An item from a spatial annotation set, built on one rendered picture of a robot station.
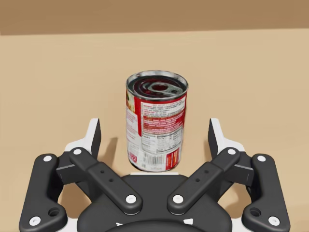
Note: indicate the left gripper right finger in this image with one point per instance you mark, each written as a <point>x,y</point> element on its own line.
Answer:
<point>202,178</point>

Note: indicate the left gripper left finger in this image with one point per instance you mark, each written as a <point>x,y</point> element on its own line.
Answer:
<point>106,178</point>

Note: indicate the red and white can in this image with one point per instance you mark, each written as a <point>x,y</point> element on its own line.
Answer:
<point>157,125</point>

